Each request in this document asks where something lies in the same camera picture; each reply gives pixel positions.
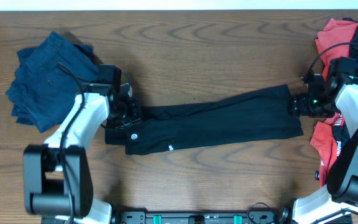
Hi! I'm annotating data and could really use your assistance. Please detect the black t-shirt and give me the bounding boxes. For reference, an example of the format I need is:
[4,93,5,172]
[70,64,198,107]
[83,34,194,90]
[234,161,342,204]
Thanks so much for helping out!
[105,85,303,155]

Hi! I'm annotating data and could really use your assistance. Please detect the red t-shirt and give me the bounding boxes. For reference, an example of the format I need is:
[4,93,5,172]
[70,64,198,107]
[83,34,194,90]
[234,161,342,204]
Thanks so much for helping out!
[310,17,358,187]

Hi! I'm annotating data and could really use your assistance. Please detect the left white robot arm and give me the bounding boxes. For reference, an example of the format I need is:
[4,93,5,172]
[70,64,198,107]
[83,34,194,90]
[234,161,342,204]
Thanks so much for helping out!
[22,83,138,223]

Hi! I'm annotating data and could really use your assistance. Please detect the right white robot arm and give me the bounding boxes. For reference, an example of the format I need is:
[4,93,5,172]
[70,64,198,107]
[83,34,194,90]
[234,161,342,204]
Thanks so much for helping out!
[287,75,358,223]

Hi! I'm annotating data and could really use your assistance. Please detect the folded navy blue garment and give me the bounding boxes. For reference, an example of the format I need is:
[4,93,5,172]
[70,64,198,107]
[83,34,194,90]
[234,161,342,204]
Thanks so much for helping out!
[6,32,99,133]

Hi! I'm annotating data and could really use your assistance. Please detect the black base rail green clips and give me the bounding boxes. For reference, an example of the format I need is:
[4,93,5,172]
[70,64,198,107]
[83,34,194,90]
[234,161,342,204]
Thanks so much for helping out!
[112,203,352,224]

